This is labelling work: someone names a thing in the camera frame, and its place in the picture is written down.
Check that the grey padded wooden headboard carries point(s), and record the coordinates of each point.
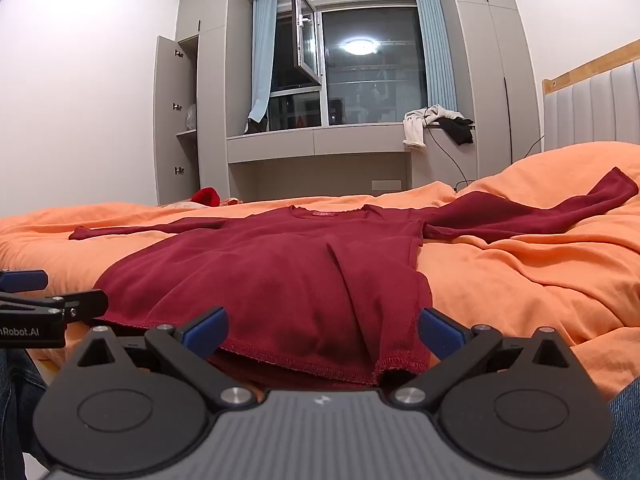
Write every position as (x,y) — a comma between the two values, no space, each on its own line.
(595,105)

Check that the black garment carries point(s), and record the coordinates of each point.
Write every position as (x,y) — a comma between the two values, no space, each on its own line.
(460,131)

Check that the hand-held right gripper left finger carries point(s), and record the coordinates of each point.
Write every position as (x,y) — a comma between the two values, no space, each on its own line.
(205,334)

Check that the white garment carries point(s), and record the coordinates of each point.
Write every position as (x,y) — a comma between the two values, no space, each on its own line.
(414,130)

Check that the dark red long-sleeve shirt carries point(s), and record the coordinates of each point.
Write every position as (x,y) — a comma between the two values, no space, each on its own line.
(280,270)

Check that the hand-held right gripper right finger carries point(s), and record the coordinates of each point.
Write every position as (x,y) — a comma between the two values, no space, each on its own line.
(440,334)

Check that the patterned bed sheet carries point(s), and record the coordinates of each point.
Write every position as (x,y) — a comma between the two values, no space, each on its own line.
(175,205)

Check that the person's left leg in jeans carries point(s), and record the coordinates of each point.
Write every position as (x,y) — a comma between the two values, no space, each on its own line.
(20,410)

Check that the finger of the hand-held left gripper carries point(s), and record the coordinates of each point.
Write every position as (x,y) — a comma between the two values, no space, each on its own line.
(25,280)
(85,305)

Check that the grey wall cabinet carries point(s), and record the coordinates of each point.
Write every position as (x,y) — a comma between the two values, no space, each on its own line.
(165,110)

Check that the light blue curtain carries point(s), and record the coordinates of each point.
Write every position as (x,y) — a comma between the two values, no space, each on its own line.
(435,45)
(262,60)

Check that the grey open wardrobe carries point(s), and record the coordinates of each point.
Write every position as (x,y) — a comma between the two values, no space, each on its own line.
(212,85)

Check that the open window sash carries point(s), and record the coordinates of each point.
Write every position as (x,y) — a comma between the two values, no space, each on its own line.
(307,35)

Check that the grey window bench cabinet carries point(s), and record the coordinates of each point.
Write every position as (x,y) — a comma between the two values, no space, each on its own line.
(300,145)

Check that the grey closed wardrobe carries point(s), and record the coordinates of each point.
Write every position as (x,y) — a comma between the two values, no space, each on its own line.
(490,60)

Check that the bright red cloth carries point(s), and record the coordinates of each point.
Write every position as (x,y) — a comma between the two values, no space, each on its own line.
(207,196)

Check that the person's right leg in jeans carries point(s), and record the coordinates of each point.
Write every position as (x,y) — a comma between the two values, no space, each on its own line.
(627,430)

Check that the person's leg in jeans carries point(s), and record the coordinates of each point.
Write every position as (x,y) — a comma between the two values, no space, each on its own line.
(627,430)
(20,410)

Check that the large glass window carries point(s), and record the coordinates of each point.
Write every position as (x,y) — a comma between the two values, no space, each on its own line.
(370,85)

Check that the orange blanket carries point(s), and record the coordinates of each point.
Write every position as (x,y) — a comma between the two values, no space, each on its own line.
(500,285)

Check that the small black object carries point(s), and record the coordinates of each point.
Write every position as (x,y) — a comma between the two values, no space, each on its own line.
(256,126)

